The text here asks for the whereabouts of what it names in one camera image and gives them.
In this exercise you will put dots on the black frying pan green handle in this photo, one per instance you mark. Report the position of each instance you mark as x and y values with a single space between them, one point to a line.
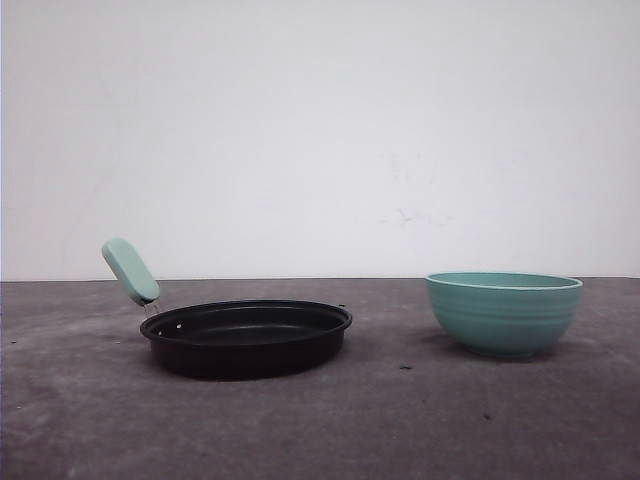
229 340

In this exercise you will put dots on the teal ceramic bowl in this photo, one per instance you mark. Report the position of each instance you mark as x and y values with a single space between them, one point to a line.
504 314

